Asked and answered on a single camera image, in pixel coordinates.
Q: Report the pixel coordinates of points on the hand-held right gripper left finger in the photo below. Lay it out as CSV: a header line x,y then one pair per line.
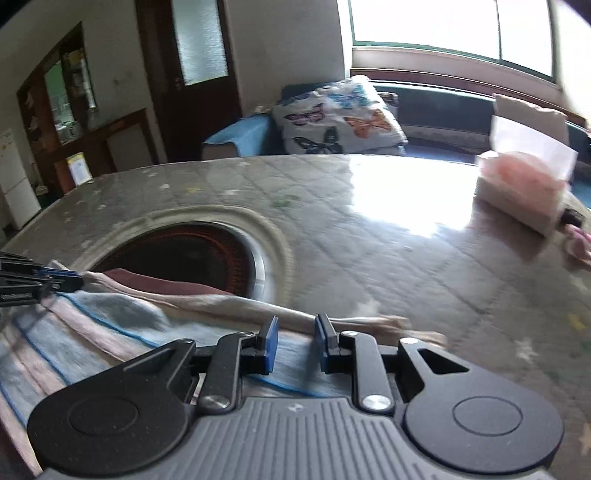
x,y
270,346

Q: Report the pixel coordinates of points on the window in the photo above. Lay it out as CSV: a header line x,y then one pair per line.
x,y
438,27

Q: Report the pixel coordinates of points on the blue sofa bench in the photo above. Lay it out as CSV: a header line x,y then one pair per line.
x,y
438,115

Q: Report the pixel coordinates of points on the butterfly print pillow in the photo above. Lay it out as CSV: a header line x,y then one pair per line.
x,y
337,115

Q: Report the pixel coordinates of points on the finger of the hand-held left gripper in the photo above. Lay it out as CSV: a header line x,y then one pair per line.
x,y
23,265
64,281

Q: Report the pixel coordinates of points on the striped blue pink cloth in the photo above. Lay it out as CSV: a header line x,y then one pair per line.
x,y
115,323

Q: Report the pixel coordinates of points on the small dark object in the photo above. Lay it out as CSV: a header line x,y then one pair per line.
x,y
572,216

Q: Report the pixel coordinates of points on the dark wooden door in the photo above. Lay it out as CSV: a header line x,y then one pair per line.
x,y
161,92

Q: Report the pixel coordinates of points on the yellow paper sheet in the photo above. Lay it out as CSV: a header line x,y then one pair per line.
x,y
78,169

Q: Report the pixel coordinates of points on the blue towel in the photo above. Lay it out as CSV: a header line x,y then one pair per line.
x,y
240,134

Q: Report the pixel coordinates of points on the wooden cabinet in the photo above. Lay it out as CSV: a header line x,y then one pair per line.
x,y
120,138

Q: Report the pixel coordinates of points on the white refrigerator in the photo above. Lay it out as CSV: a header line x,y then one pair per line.
x,y
16,184

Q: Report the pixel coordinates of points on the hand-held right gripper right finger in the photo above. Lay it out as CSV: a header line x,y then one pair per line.
x,y
323,346

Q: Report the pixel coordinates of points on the tissue box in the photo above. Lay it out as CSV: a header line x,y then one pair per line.
x,y
521,189

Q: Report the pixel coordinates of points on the small pink cloth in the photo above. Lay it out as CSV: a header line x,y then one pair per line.
x,y
579,244

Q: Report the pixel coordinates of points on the beige cushion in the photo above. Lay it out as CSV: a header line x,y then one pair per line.
x,y
531,108

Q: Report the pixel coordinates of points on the round induction cooktop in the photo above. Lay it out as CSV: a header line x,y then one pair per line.
x,y
198,249

